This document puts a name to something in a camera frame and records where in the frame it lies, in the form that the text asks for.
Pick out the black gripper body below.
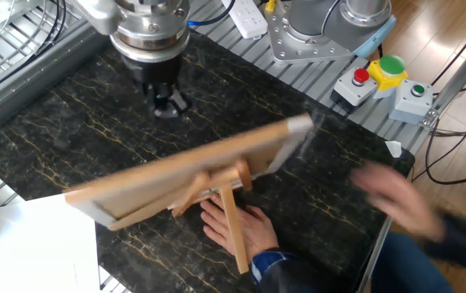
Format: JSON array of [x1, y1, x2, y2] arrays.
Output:
[[121, 54, 186, 89]]

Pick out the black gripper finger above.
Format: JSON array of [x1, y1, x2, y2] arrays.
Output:
[[156, 85, 190, 120], [143, 82, 159, 117]]

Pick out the wooden photo frame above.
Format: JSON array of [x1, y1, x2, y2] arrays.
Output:
[[64, 113, 316, 232]]

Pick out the wooden easel stand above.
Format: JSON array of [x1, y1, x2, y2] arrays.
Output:
[[167, 157, 267, 276]]

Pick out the person's left forearm dark sleeve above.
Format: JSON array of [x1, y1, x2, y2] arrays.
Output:
[[239, 247, 342, 293]]

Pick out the person's left hand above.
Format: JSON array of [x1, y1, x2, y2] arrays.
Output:
[[199, 194, 280, 262]]

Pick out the person's right hand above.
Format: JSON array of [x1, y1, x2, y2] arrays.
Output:
[[348, 161, 448, 243]]

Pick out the white power strip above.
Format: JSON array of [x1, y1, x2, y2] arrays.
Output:
[[220, 0, 269, 41]]

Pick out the grey box red button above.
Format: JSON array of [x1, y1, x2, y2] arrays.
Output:
[[329, 67, 379, 113]]

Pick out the white paper sheet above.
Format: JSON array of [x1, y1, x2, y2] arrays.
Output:
[[0, 193, 102, 293], [0, 201, 27, 242]]

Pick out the yellow box green mushroom button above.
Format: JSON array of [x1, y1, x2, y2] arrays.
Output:
[[366, 54, 410, 100]]

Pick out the white tape scrap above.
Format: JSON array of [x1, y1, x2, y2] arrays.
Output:
[[385, 140, 403, 160]]

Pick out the grey box green button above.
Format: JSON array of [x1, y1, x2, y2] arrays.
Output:
[[388, 79, 435, 125]]

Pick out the blue jeans leg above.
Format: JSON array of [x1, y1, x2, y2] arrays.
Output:
[[369, 231, 460, 293]]

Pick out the blue cable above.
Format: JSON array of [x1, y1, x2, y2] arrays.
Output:
[[187, 0, 237, 28]]

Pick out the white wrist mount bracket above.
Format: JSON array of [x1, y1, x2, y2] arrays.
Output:
[[68, 0, 125, 37]]

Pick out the black cable bundle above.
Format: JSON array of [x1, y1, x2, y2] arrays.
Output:
[[0, 0, 68, 103]]

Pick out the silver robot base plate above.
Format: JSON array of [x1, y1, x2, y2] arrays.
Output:
[[263, 0, 351, 65]]

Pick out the black floor cable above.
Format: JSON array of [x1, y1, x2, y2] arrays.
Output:
[[410, 103, 466, 186]]

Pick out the thin floor cable bundle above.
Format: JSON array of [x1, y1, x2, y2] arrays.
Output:
[[428, 126, 466, 147]]

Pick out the grey aluminium post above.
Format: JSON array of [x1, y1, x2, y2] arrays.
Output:
[[419, 24, 466, 129]]

